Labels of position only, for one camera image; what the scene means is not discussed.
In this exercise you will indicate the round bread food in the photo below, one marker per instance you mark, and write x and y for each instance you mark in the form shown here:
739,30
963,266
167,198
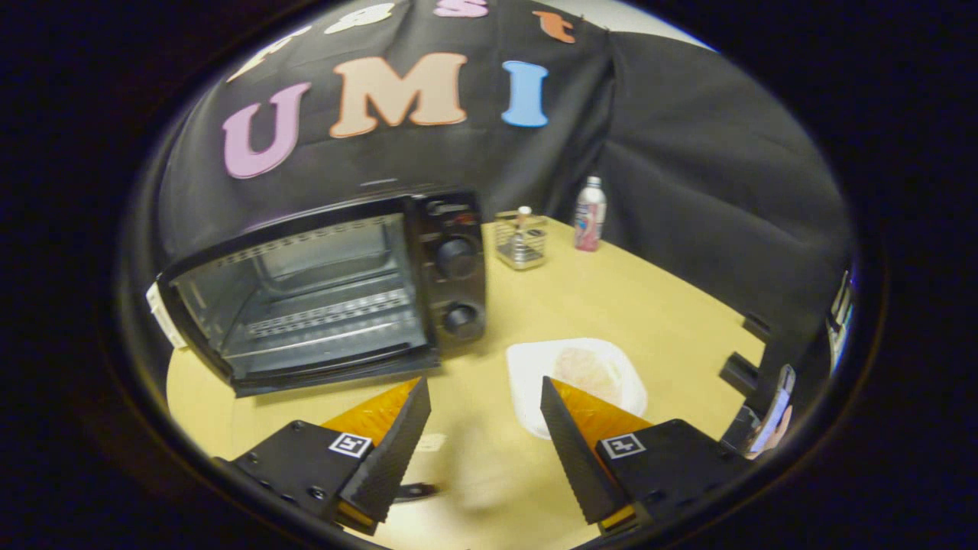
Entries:
584,368

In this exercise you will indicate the pink label plastic bottle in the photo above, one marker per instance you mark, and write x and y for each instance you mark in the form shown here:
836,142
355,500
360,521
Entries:
590,218

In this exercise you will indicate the black backdrop cloth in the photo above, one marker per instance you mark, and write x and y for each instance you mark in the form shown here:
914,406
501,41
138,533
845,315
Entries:
688,153

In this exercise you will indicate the white plate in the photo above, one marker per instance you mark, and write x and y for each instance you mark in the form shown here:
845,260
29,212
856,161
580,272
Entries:
529,382

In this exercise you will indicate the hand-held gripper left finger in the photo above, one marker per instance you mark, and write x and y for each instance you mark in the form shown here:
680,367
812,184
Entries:
393,451

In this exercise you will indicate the small black device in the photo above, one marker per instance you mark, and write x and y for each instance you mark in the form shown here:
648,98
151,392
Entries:
737,431

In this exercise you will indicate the black toaster oven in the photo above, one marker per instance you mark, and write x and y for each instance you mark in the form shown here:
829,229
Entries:
458,260

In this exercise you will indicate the black table clamp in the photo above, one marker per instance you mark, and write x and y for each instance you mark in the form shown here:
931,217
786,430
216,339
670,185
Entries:
739,374
756,328

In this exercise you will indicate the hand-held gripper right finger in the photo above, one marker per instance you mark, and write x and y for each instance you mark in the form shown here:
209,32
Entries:
577,458

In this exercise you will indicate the smartphone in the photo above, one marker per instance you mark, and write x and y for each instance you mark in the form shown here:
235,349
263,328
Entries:
773,405

